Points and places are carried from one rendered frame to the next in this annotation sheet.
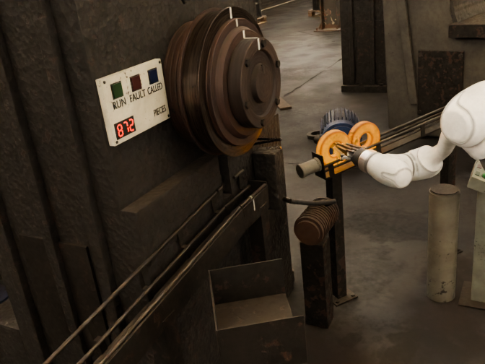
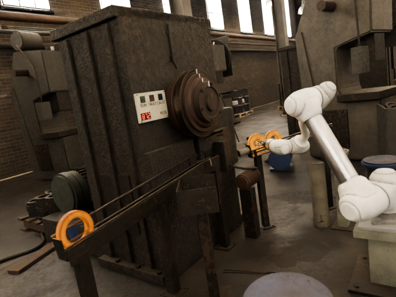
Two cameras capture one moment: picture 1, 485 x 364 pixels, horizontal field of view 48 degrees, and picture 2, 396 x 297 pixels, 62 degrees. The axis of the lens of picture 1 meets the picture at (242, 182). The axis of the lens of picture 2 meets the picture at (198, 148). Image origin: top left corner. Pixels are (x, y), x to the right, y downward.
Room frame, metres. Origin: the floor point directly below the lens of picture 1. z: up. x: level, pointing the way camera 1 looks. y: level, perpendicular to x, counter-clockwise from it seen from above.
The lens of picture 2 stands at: (-0.55, -0.25, 1.20)
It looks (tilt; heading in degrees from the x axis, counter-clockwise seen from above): 10 degrees down; 7
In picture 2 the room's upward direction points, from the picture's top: 9 degrees counter-clockwise
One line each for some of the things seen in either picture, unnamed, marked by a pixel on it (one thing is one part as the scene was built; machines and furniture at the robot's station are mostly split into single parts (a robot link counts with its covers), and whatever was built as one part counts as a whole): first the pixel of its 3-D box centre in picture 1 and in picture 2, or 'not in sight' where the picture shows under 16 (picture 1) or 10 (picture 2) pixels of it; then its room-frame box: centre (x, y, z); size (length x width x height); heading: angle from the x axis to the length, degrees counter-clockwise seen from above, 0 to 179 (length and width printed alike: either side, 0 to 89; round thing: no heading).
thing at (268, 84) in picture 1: (257, 83); (208, 102); (1.70, -0.08, 1.11); 0.28 x 0.06 x 0.28; 150
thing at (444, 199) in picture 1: (442, 244); (319, 194); (2.01, -0.82, 0.26); 0.12 x 0.12 x 0.52
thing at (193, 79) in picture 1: (229, 83); (197, 103); (1.75, 0.00, 1.11); 0.47 x 0.06 x 0.47; 150
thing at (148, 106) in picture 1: (136, 100); (152, 106); (1.51, 0.27, 1.15); 0.26 x 0.02 x 0.18; 150
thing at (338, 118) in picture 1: (340, 133); (280, 156); (3.90, -0.78, 0.17); 0.57 x 0.31 x 0.34; 170
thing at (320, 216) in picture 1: (320, 263); (251, 203); (1.96, -0.28, 0.27); 0.22 x 0.13 x 0.53; 150
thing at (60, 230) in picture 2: not in sight; (75, 230); (0.81, 0.55, 0.65); 0.18 x 0.03 x 0.18; 152
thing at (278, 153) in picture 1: (269, 178); (222, 155); (1.95, -0.11, 0.68); 0.11 x 0.08 x 0.24; 60
